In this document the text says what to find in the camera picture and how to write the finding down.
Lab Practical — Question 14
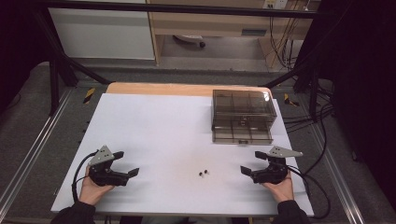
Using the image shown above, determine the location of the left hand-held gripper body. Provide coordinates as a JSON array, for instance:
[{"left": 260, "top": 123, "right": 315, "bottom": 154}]
[{"left": 88, "top": 145, "right": 131, "bottom": 188}]

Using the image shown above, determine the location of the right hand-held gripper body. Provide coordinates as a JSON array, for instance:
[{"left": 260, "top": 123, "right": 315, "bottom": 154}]
[{"left": 250, "top": 146, "right": 304, "bottom": 185}]

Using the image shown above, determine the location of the person's right hand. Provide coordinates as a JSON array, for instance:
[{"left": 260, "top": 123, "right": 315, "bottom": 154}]
[{"left": 262, "top": 170, "right": 295, "bottom": 203}]

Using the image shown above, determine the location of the person's left hand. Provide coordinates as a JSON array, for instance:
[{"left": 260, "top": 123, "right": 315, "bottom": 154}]
[{"left": 78, "top": 166, "right": 116, "bottom": 207}]

